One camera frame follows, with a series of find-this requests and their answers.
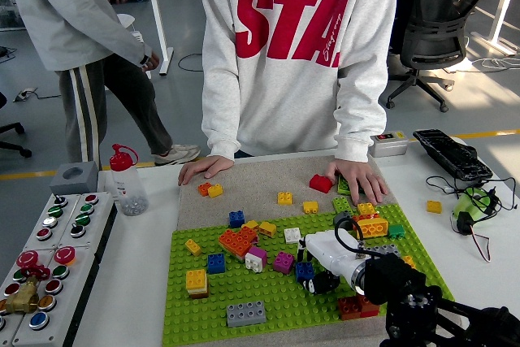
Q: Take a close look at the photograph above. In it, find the large yellow holed brick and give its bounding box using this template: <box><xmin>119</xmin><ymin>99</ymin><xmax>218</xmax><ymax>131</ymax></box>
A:
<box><xmin>355</xmin><ymin>219</ymin><xmax>389</xmax><ymax>240</ymax></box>

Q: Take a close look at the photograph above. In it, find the grey floor socket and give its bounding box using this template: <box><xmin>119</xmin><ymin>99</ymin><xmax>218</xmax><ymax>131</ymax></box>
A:
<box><xmin>12</xmin><ymin>86</ymin><xmax>40</xmax><ymax>103</ymax></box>

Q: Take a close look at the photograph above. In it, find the magenta square toy brick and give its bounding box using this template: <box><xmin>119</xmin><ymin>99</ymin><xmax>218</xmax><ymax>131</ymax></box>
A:
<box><xmin>272</xmin><ymin>251</ymin><xmax>296</xmax><ymax>275</ymax></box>

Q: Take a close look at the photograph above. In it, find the brown toy brick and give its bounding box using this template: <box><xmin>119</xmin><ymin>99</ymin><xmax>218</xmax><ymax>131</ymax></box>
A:
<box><xmin>337</xmin><ymin>296</ymin><xmax>363</xmax><ymax>321</ymax></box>

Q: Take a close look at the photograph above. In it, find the orange brick cluster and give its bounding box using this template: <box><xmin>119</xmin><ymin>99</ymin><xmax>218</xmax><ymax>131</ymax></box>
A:
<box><xmin>218</xmin><ymin>225</ymin><xmax>259</xmax><ymax>261</ymax></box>

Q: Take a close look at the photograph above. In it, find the clear bottle with red cap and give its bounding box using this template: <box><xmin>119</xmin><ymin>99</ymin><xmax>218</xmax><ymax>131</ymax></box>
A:
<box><xmin>108</xmin><ymin>143</ymin><xmax>150</xmax><ymax>217</ymax></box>

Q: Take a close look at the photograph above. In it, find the brass valve with red handwheel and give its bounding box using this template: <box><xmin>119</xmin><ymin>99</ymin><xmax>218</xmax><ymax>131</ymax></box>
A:
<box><xmin>3</xmin><ymin>266</ymin><xmax>52</xmax><ymax>315</ymax></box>

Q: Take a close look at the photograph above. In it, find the thin black cable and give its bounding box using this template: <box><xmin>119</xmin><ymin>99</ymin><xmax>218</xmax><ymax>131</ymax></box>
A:
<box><xmin>425</xmin><ymin>175</ymin><xmax>519</xmax><ymax>212</ymax></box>

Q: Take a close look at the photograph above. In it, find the grey push-button control box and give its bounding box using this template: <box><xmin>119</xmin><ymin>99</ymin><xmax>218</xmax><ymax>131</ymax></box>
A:
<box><xmin>56</xmin><ymin>191</ymin><xmax>119</xmax><ymax>250</ymax></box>
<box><xmin>24</xmin><ymin>193</ymin><xmax>82</xmax><ymax>251</ymax></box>
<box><xmin>11</xmin><ymin>245</ymin><xmax>101</xmax><ymax>347</ymax></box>
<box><xmin>0</xmin><ymin>248</ymin><xmax>56</xmax><ymax>347</ymax></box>

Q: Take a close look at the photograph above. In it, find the white plastic chair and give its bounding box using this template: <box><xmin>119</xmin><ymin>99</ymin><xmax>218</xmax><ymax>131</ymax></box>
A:
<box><xmin>116</xmin><ymin>12</ymin><xmax>137</xmax><ymax>35</ymax></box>

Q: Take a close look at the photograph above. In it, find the person's left hand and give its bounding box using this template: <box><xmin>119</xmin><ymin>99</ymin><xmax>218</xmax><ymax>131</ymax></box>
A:
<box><xmin>324</xmin><ymin>158</ymin><xmax>389</xmax><ymax>207</ymax></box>

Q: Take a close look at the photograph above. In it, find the dark grey sloped brick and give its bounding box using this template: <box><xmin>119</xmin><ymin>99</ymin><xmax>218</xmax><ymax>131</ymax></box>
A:
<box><xmin>332</xmin><ymin>210</ymin><xmax>354</xmax><ymax>231</ymax></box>

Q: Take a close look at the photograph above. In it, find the grey-brown mat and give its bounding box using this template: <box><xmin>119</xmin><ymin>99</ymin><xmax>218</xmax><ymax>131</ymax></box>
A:
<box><xmin>162</xmin><ymin>154</ymin><xmax>458</xmax><ymax>347</ymax></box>

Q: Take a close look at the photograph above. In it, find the green toy baseplate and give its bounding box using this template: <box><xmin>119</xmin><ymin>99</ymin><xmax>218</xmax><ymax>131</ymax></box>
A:
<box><xmin>161</xmin><ymin>202</ymin><xmax>455</xmax><ymax>347</ymax></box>

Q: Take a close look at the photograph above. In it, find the grey block with round hole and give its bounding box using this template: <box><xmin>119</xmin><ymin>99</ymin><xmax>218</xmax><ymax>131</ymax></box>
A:
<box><xmin>49</xmin><ymin>161</ymin><xmax>100</xmax><ymax>197</ymax></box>

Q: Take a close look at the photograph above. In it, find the yellow tan brown brick stack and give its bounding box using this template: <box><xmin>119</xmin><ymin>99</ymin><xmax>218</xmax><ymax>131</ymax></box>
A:
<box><xmin>185</xmin><ymin>268</ymin><xmax>210</xmax><ymax>299</ymax></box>

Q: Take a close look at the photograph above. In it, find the person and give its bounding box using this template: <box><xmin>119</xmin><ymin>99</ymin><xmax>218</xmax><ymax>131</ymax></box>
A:
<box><xmin>198</xmin><ymin>0</ymin><xmax>398</xmax><ymax>163</ymax></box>
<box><xmin>0</xmin><ymin>0</ymin><xmax>202</xmax><ymax>167</ymax></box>
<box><xmin>390</xmin><ymin>0</ymin><xmax>427</xmax><ymax>55</ymax></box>

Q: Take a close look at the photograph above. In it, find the transparent storage box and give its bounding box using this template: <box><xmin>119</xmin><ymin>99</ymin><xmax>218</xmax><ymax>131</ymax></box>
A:
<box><xmin>0</xmin><ymin>0</ymin><xmax>25</xmax><ymax>32</ymax></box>

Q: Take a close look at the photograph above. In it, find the person's right hand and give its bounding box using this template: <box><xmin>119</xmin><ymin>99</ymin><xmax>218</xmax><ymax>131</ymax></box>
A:
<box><xmin>177</xmin><ymin>154</ymin><xmax>236</xmax><ymax>187</ymax></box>

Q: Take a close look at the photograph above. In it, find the black keyboard in plastic wrap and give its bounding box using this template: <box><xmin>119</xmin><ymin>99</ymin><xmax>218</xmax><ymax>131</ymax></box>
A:
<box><xmin>412</xmin><ymin>128</ymin><xmax>494</xmax><ymax>182</ymax></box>

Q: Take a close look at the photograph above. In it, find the lime green long brick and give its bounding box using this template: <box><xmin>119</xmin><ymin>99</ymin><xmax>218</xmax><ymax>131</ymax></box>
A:
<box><xmin>336</xmin><ymin>175</ymin><xmax>354</xmax><ymax>196</ymax></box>

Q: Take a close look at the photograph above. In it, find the black mesh office chair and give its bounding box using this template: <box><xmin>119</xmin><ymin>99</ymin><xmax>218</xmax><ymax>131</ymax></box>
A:
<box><xmin>385</xmin><ymin>0</ymin><xmax>499</xmax><ymax>113</ymax></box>

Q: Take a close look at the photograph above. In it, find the grey two-button switch box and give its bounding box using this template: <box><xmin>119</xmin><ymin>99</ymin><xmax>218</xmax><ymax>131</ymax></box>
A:
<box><xmin>369</xmin><ymin>130</ymin><xmax>410</xmax><ymax>158</ymax></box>

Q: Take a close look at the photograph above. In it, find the grey eight-stud toy brick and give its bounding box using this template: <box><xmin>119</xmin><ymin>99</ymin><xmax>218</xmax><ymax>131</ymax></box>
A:
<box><xmin>361</xmin><ymin>243</ymin><xmax>401</xmax><ymax>258</ymax></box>
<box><xmin>226</xmin><ymin>301</ymin><xmax>267</xmax><ymax>328</ymax></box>

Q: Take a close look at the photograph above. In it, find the white and magenta brick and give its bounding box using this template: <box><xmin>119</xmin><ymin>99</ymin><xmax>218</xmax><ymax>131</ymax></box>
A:
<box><xmin>244</xmin><ymin>245</ymin><xmax>269</xmax><ymax>274</ymax></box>

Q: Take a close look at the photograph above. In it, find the white desk with cables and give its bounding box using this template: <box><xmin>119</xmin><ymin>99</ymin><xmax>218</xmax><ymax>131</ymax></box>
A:
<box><xmin>136</xmin><ymin>0</ymin><xmax>201</xmax><ymax>77</ymax></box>

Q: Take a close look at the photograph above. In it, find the red curved-top toy brick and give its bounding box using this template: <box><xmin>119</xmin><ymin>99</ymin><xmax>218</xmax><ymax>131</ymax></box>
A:
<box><xmin>308</xmin><ymin>174</ymin><xmax>334</xmax><ymax>194</ymax></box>

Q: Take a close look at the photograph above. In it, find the red and white wire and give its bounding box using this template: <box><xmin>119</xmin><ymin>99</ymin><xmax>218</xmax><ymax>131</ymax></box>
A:
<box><xmin>449</xmin><ymin>210</ymin><xmax>492</xmax><ymax>263</ymax></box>

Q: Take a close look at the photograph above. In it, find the white desk with wooden top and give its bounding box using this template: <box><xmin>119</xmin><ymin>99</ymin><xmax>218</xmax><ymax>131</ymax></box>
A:
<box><xmin>450</xmin><ymin>0</ymin><xmax>520</xmax><ymax>58</ymax></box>

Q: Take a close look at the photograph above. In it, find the black swivel chair base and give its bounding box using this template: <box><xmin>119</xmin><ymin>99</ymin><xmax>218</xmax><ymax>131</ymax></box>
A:
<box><xmin>0</xmin><ymin>90</ymin><xmax>33</xmax><ymax>159</ymax></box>

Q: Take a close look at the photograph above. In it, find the green plastic device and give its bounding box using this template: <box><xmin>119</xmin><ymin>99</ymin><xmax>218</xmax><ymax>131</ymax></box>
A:
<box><xmin>452</xmin><ymin>186</ymin><xmax>499</xmax><ymax>230</ymax></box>

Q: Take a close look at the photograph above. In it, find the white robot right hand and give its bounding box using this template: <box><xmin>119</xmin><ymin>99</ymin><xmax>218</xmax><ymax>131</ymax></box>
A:
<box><xmin>295</xmin><ymin>229</ymin><xmax>369</xmax><ymax>296</ymax></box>

